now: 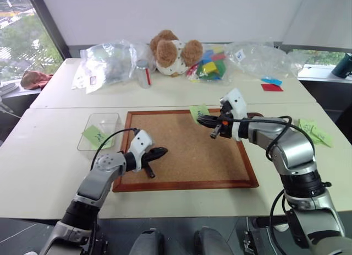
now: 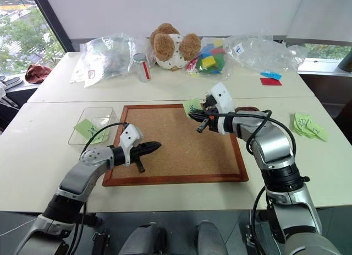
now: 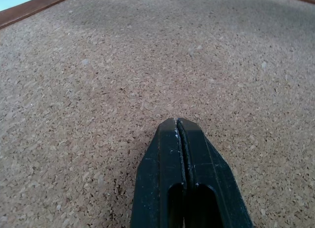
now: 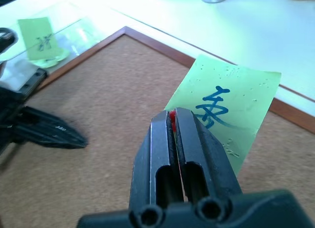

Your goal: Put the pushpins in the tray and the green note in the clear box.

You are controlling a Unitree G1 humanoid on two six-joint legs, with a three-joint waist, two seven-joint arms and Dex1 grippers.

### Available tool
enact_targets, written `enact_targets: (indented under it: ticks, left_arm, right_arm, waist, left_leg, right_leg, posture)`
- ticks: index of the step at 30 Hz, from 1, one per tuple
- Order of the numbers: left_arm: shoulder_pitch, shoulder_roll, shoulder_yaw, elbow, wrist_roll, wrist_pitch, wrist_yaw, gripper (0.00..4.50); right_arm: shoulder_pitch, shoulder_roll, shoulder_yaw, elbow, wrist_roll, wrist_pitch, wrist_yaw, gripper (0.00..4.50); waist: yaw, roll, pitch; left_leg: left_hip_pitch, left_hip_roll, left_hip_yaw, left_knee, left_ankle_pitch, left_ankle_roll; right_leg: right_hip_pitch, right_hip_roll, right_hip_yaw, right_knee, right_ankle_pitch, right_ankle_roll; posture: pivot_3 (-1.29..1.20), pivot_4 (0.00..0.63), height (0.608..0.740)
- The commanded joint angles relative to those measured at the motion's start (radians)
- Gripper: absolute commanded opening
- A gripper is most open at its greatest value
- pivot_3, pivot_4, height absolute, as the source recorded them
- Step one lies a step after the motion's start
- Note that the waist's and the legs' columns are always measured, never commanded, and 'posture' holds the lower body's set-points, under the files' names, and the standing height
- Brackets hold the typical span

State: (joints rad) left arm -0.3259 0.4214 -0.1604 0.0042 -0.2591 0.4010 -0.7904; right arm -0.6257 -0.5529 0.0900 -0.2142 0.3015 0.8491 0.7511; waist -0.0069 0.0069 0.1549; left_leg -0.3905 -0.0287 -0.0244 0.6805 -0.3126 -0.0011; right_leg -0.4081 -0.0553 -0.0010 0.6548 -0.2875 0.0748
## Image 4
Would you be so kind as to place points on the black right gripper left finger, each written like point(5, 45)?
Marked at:
point(142, 164)

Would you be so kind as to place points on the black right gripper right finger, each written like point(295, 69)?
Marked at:
point(204, 149)

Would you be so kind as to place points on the pale green paper note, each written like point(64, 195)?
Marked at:
point(55, 59)

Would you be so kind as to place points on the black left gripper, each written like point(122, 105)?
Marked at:
point(12, 102)

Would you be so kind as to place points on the cork board with wooden frame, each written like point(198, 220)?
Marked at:
point(103, 95)

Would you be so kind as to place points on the clear plastic box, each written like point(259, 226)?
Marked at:
point(73, 31)

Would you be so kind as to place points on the green note with blue writing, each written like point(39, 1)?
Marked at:
point(233, 75)

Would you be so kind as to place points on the red pushpin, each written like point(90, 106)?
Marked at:
point(173, 119)

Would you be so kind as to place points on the green note with dark writing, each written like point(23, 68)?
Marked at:
point(39, 38)

